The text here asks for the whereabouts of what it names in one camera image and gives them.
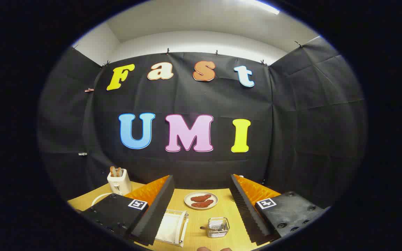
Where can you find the white toaster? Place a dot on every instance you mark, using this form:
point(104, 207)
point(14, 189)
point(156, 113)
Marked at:
point(119, 183)

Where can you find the black backdrop cloth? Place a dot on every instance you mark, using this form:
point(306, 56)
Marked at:
point(187, 94)

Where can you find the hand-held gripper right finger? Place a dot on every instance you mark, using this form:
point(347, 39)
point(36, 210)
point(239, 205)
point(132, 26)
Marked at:
point(248, 212)

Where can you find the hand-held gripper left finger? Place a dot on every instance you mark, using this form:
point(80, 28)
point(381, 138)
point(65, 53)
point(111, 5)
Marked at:
point(152, 216)

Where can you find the white round plate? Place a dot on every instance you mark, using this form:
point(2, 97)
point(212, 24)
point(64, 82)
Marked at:
point(201, 192)

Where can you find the red meat piece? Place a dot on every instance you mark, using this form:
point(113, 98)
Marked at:
point(202, 204)
point(201, 198)

